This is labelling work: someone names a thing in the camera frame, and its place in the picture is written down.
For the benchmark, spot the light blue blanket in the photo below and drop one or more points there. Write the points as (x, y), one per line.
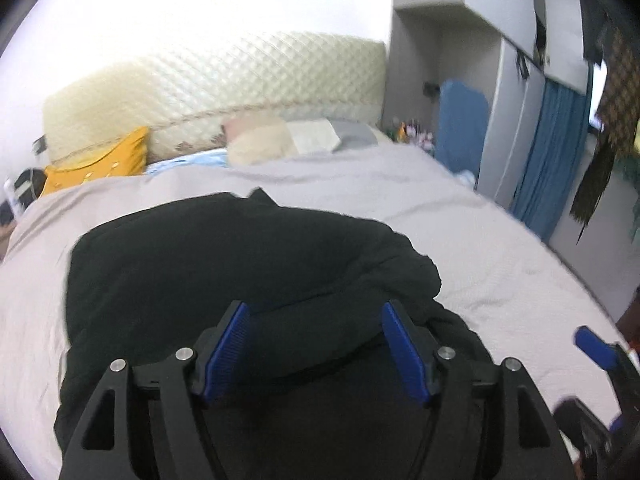
(187, 162)

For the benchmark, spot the cream quilted headboard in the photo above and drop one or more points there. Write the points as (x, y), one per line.
(215, 85)

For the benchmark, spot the black garment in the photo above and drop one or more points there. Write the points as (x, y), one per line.
(240, 280)

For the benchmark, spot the blue curtain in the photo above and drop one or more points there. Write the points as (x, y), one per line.
(550, 160)

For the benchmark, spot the hanging patterned clothes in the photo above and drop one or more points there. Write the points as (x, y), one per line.
(607, 125)

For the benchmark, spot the yellow pillow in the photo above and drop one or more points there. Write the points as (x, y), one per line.
(95, 162)

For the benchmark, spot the small colourful toys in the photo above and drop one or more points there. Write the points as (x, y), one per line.
(412, 132)

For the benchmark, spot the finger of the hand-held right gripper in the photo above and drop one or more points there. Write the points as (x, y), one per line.
(596, 347)
(585, 427)

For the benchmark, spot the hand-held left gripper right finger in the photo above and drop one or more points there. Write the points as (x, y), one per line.
(406, 350)

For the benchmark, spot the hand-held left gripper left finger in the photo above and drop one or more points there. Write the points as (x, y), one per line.
(225, 350)

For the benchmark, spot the blue towel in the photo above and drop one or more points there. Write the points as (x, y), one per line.
(461, 127)

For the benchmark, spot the grey wardrobe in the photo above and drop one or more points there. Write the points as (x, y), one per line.
(480, 40)

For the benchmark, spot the bedside clutter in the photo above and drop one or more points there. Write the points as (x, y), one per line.
(20, 195)

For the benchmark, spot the grey bed sheet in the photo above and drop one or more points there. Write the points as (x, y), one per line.
(450, 240)

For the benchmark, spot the grey and cream pillow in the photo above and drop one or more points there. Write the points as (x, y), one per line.
(330, 132)

